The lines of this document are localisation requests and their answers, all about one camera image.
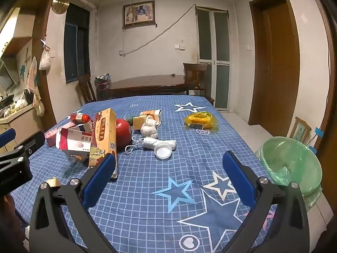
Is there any clear plastic lid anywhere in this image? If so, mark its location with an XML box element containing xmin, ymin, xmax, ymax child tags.
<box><xmin>154</xmin><ymin>141</ymin><xmax>173</xmax><ymax>161</ymax></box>

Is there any person's left forearm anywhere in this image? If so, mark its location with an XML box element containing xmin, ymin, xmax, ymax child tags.
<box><xmin>0</xmin><ymin>195</ymin><xmax>29</xmax><ymax>253</ymax></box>

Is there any pink cardboard box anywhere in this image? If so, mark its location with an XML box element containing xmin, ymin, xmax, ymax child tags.
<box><xmin>45</xmin><ymin>128</ymin><xmax>64</xmax><ymax>147</ymax></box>

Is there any small chair with green back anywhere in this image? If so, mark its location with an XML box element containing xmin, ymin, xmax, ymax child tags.
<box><xmin>289</xmin><ymin>117</ymin><xmax>312</xmax><ymax>145</ymax></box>

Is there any hanging pink cloth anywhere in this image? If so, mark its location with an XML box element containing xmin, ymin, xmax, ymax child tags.
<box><xmin>28</xmin><ymin>57</ymin><xmax>45</xmax><ymax>117</ymax></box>

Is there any dark window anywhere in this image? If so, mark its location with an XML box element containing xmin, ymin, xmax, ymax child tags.
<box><xmin>64</xmin><ymin>2</ymin><xmax>90</xmax><ymax>83</ymax></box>

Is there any brown wooden door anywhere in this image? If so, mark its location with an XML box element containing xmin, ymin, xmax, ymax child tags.
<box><xmin>249</xmin><ymin>0</ymin><xmax>301</xmax><ymax>137</ymax></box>

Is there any white face mask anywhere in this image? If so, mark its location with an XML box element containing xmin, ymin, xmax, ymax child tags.
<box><xmin>125</xmin><ymin>136</ymin><xmax>177</xmax><ymax>155</ymax></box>

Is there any red round container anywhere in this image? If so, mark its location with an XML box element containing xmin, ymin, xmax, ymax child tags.
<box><xmin>116</xmin><ymin>118</ymin><xmax>132</xmax><ymax>149</ymax></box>

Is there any gold wall clock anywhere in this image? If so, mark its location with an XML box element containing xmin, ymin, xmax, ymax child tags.
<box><xmin>51</xmin><ymin>0</ymin><xmax>70</xmax><ymax>14</ymax></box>

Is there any white and red medicine box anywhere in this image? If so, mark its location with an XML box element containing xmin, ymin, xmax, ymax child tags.
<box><xmin>55</xmin><ymin>121</ymin><xmax>94</xmax><ymax>164</ymax></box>

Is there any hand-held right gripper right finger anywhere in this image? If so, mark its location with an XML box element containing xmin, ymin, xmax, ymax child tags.
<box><xmin>220</xmin><ymin>151</ymin><xmax>310</xmax><ymax>253</ymax></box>

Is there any round wooden dining table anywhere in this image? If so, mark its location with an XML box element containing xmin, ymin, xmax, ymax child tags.
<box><xmin>101</xmin><ymin>74</ymin><xmax>197</xmax><ymax>101</ymax></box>

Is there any hanging white plastic bag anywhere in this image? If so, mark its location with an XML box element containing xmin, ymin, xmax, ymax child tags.
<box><xmin>39</xmin><ymin>49</ymin><xmax>52</xmax><ymax>71</ymax></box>

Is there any red cigarette pack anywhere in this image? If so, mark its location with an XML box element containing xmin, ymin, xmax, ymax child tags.
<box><xmin>71</xmin><ymin>113</ymin><xmax>91</xmax><ymax>125</ymax></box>

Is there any framed wall picture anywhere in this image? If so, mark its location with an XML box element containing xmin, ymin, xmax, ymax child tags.
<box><xmin>122</xmin><ymin>1</ymin><xmax>156</xmax><ymax>29</ymax></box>

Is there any dark wooden dining chair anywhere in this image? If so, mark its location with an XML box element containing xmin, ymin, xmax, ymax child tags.
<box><xmin>78</xmin><ymin>74</ymin><xmax>97</xmax><ymax>104</ymax></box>
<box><xmin>183</xmin><ymin>63</ymin><xmax>215</xmax><ymax>106</ymax></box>

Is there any kitchen wall cabinet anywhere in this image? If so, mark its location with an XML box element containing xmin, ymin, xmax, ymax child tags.
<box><xmin>0</xmin><ymin>7</ymin><xmax>36</xmax><ymax>58</ymax></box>

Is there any white wall cable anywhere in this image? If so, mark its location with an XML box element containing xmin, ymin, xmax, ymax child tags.
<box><xmin>120</xmin><ymin>4</ymin><xmax>197</xmax><ymax>57</ymax></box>

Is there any yellow sponge block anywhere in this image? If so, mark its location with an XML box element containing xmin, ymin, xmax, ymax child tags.
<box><xmin>133</xmin><ymin>116</ymin><xmax>146</xmax><ymax>131</ymax></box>

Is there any white tissue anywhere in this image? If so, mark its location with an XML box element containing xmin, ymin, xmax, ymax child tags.
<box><xmin>140</xmin><ymin>116</ymin><xmax>159</xmax><ymax>140</ymax></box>

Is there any frosted glass double door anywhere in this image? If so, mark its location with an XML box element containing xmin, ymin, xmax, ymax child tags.
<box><xmin>195</xmin><ymin>7</ymin><xmax>231</xmax><ymax>111</ymax></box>

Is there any kitchen counter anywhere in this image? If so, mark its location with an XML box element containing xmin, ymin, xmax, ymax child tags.
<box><xmin>0</xmin><ymin>103</ymin><xmax>36</xmax><ymax>137</ymax></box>

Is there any blue star-print tablecloth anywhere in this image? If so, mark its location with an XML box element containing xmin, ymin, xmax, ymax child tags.
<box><xmin>14</xmin><ymin>95</ymin><xmax>279</xmax><ymax>253</ymax></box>

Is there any dark bag with red rim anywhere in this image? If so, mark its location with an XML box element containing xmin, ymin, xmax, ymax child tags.
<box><xmin>95</xmin><ymin>73</ymin><xmax>112</xmax><ymax>95</ymax></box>

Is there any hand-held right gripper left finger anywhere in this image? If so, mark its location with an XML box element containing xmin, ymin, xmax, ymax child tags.
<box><xmin>28</xmin><ymin>153</ymin><xmax>124</xmax><ymax>253</ymax></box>

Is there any yellow plastic wrapper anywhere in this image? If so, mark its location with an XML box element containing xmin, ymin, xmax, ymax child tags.
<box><xmin>183</xmin><ymin>111</ymin><xmax>219</xmax><ymax>135</ymax></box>

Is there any long yellow cardboard box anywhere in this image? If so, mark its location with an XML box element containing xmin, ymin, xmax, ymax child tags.
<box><xmin>88</xmin><ymin>108</ymin><xmax>118</xmax><ymax>182</ymax></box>

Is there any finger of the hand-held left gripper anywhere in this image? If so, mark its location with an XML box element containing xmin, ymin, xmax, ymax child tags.
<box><xmin>0</xmin><ymin>131</ymin><xmax>46</xmax><ymax>169</ymax></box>
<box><xmin>0</xmin><ymin>129</ymin><xmax>16</xmax><ymax>148</ymax></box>

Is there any round bin with green bag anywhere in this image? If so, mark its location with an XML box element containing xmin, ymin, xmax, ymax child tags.
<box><xmin>255</xmin><ymin>136</ymin><xmax>323</xmax><ymax>209</ymax></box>

